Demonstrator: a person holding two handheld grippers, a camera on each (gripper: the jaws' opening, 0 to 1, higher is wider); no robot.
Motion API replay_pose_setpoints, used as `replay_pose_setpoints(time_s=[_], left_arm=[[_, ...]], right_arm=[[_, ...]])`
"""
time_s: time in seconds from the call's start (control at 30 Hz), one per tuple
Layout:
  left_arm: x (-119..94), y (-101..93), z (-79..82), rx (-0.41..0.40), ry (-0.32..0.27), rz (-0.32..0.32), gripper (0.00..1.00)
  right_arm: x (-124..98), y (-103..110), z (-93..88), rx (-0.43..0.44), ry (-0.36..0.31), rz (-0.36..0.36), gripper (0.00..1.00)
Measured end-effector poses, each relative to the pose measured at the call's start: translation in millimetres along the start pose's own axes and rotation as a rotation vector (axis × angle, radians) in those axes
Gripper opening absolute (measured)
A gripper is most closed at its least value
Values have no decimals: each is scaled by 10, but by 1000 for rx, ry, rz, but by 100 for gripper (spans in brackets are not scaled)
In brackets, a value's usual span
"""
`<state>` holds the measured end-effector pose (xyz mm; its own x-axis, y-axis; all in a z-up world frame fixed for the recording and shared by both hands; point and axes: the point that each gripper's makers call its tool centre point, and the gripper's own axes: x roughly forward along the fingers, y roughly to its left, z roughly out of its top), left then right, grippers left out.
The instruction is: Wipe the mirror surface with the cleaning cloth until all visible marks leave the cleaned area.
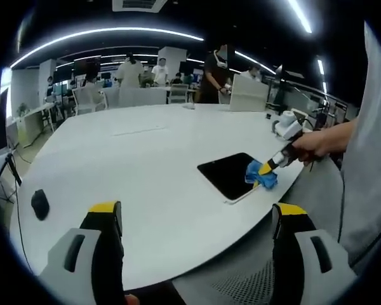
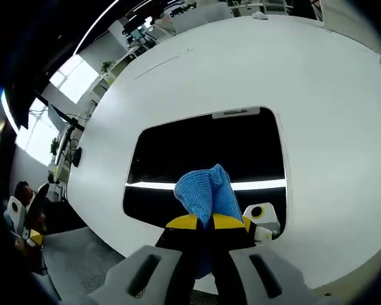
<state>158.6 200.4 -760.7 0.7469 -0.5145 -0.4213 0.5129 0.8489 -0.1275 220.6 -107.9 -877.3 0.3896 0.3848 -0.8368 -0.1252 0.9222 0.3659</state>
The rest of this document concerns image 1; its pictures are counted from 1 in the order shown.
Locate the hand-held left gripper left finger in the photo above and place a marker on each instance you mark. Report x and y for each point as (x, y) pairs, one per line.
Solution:
(82, 254)

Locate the ceiling air vent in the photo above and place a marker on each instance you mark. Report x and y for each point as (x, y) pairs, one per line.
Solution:
(139, 4)

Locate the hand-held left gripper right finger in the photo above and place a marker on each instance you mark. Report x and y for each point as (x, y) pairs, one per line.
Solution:
(301, 254)

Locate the person's left hand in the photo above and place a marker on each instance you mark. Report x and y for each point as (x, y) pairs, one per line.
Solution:
(133, 300)

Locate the short ceiling light strip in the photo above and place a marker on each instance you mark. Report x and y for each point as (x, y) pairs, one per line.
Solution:
(301, 17)
(321, 66)

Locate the potted green plant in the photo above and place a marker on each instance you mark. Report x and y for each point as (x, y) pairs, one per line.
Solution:
(23, 109)

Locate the grey mesh office chair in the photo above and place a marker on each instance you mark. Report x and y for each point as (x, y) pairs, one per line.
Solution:
(251, 279)

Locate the small black box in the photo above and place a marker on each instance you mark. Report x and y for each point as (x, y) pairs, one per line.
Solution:
(268, 116)

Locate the long curved ceiling light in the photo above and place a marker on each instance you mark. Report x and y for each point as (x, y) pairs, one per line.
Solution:
(92, 31)

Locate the white office chair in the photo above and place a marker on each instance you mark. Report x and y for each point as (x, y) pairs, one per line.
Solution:
(178, 93)
(89, 100)

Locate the small white cloth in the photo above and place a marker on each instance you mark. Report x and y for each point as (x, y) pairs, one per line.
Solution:
(189, 107)

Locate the black tripod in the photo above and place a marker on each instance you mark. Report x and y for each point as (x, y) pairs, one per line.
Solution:
(11, 165)

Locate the black computer mouse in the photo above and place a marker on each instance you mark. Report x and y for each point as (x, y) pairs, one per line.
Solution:
(40, 205)

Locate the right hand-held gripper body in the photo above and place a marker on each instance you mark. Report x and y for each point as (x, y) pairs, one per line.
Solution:
(289, 127)

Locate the person's right hand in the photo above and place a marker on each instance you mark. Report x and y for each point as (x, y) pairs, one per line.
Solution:
(311, 146)

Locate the blue cleaning cloth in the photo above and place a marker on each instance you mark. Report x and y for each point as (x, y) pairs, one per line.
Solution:
(266, 182)

